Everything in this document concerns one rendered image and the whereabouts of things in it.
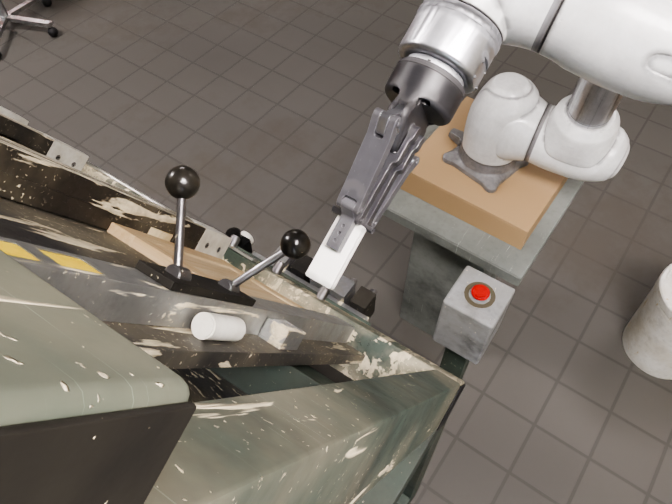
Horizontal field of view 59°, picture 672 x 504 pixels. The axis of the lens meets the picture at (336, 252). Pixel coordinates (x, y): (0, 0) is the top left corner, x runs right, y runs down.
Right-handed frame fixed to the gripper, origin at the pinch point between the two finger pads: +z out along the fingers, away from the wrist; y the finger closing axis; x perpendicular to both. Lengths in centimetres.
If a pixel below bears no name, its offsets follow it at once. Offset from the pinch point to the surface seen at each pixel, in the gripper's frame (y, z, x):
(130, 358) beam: -42.7, 5.4, -11.5
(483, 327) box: 75, -2, -11
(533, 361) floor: 181, -1, -26
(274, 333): 21.9, 13.9, 9.8
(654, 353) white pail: 179, -24, -60
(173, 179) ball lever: -1.9, 1.6, 19.6
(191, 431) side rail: -31.7, 10.4, -9.2
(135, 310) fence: -7.7, 14.0, 12.0
